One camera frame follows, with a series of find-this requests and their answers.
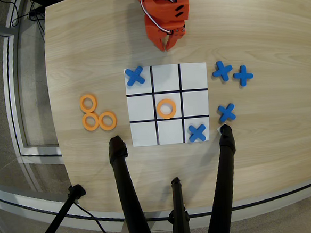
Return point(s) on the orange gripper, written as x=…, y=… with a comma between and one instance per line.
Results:
x=157, y=31

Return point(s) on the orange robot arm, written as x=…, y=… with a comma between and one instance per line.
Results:
x=163, y=4

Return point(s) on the white tic-tac-toe grid sheet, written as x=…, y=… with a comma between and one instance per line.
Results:
x=192, y=76

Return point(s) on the blue foam cross piece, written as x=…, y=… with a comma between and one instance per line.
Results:
x=223, y=71
x=226, y=112
x=197, y=133
x=134, y=76
x=243, y=75

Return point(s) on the small white paper scrap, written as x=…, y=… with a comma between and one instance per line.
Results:
x=218, y=129

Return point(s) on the black tripod leg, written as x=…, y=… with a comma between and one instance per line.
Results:
x=126, y=190
x=221, y=184

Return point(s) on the black tripod centre column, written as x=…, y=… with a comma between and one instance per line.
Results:
x=179, y=208

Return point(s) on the thin black stand leg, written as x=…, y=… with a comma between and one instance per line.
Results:
x=58, y=219

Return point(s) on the grey metal floor frame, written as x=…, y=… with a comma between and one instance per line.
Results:
x=13, y=91

